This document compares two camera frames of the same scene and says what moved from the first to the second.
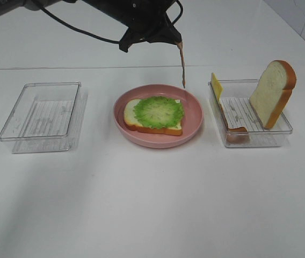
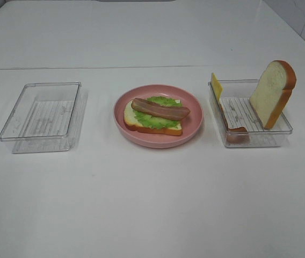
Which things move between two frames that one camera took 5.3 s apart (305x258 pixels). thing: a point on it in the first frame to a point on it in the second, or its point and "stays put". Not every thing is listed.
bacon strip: (238, 135) stays put
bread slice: (131, 121) stays put
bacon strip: (180, 46) to (171, 112)
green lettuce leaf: (158, 112) stays put
